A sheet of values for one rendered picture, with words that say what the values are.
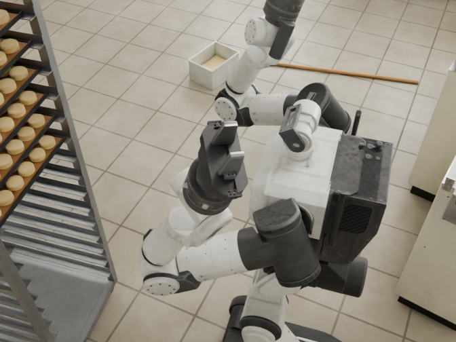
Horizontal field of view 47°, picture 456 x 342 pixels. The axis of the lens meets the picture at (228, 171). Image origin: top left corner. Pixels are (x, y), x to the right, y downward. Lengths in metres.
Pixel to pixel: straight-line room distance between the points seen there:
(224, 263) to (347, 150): 0.39
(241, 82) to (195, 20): 2.94
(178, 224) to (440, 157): 2.03
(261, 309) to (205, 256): 0.63
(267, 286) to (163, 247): 0.53
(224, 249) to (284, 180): 0.20
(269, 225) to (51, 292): 1.63
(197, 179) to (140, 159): 2.35
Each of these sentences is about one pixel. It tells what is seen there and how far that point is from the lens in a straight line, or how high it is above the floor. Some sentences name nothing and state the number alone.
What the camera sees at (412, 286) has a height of 0.20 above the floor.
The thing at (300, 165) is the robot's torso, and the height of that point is 1.38.
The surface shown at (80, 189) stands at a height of 0.77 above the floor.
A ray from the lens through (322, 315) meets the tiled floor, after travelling 2.57.
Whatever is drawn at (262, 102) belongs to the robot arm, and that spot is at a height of 1.30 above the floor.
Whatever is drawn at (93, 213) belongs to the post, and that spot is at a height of 0.64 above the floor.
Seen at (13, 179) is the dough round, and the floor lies 1.06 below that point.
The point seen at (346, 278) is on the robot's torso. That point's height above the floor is 1.00.
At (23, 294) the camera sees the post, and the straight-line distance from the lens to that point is 1.81.
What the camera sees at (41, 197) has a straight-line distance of 2.16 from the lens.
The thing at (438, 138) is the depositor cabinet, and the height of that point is 0.46.
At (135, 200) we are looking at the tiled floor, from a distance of 2.97.
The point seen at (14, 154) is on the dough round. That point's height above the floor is 1.14.
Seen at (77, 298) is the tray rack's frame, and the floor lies 0.15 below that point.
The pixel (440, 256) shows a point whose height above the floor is 0.47.
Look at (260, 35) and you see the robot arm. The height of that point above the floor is 1.51.
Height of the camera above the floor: 2.23
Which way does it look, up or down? 46 degrees down
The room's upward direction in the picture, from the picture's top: straight up
